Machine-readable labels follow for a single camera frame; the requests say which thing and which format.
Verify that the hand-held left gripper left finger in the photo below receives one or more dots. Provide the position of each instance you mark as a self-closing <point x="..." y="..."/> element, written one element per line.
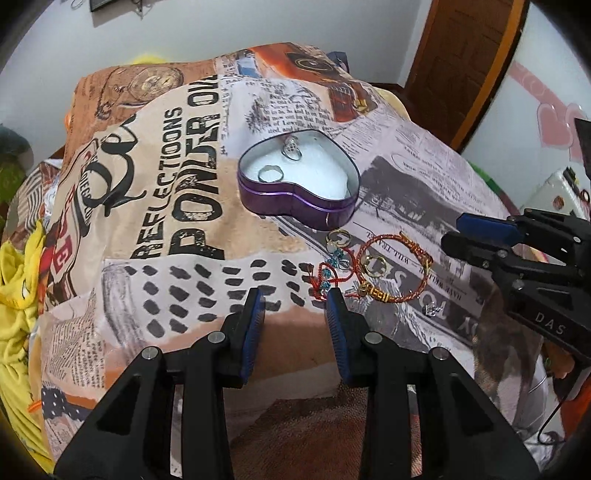
<point x="253" y="323"/>

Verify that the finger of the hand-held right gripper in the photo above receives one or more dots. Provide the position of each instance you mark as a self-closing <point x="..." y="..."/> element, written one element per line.
<point x="471" y="251"/>
<point x="482" y="226"/>

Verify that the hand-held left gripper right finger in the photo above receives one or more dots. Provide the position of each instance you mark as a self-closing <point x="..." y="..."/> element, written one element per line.
<point x="336" y="323"/>

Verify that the purple heart-shaped tin box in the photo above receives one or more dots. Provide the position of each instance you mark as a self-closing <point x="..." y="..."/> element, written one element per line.
<point x="295" y="207"/>

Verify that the blue bead earring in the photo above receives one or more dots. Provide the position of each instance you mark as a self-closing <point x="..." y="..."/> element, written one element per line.
<point x="337" y="257"/>

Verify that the white storage box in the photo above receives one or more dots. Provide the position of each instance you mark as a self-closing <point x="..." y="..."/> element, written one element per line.
<point x="561" y="189"/>

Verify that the printed newspaper-pattern blanket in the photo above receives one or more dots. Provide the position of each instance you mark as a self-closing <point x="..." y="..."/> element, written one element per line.
<point x="184" y="184"/>

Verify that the brown wooden door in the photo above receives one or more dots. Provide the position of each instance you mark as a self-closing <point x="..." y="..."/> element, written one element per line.
<point x="461" y="69"/>

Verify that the yellow cloth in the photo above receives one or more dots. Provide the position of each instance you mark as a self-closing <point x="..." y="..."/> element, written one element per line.
<point x="18" y="295"/>

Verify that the green plush toy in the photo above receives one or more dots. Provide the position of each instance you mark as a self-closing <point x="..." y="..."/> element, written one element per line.
<point x="11" y="161"/>

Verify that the pink heart wall sticker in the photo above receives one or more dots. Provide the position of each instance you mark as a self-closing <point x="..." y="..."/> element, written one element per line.
<point x="554" y="115"/>

